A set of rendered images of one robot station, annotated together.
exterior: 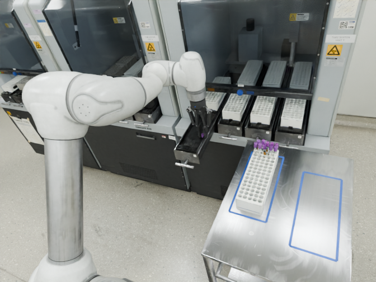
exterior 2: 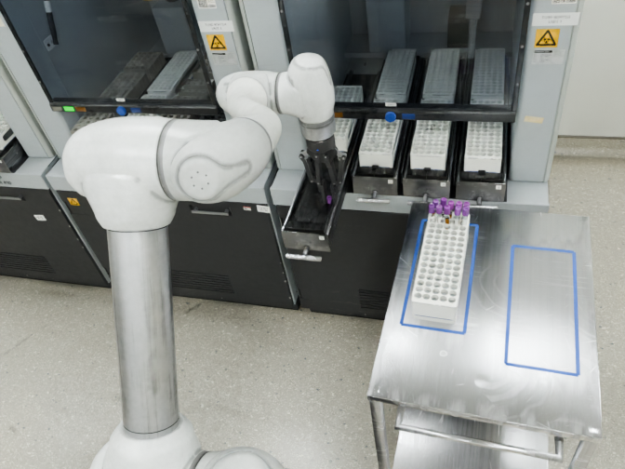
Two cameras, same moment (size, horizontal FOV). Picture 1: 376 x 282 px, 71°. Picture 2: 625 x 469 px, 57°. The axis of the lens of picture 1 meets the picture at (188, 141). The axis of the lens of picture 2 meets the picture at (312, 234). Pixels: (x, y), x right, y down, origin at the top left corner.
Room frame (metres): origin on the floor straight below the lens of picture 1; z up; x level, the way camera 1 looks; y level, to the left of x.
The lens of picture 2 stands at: (-0.15, 0.17, 1.91)
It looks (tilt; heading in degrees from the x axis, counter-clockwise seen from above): 45 degrees down; 351
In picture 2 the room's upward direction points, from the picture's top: 11 degrees counter-clockwise
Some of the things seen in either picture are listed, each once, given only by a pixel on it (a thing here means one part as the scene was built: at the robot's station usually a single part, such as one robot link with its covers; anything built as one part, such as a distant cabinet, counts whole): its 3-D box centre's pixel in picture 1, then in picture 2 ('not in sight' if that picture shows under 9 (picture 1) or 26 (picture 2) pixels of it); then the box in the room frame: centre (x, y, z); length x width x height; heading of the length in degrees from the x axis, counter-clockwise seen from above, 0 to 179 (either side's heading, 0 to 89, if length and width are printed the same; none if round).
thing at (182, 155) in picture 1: (207, 117); (330, 166); (1.23, -0.14, 0.78); 0.73 x 0.14 x 0.09; 149
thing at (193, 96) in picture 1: (196, 92); (317, 124); (1.05, -0.08, 1.07); 0.09 x 0.09 x 0.06
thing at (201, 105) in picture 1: (198, 105); (321, 147); (1.05, -0.08, 1.00); 0.08 x 0.07 x 0.09; 59
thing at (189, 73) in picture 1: (189, 70); (306, 87); (1.06, -0.07, 1.18); 0.13 x 0.11 x 0.16; 61
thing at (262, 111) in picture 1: (265, 104); (432, 133); (1.17, -0.46, 0.83); 0.30 x 0.10 x 0.06; 149
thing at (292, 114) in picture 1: (294, 107); (484, 135); (1.09, -0.59, 0.83); 0.30 x 0.10 x 0.06; 149
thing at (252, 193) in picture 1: (258, 177); (442, 262); (0.67, -0.25, 0.85); 0.30 x 0.10 x 0.06; 147
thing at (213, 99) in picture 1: (216, 93); (339, 118); (1.38, -0.23, 0.83); 0.30 x 0.10 x 0.06; 149
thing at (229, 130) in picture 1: (244, 97); (390, 121); (1.36, -0.40, 0.78); 0.73 x 0.14 x 0.09; 149
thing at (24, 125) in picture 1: (27, 131); not in sight; (2.05, 1.41, 0.43); 0.27 x 0.02 x 0.36; 59
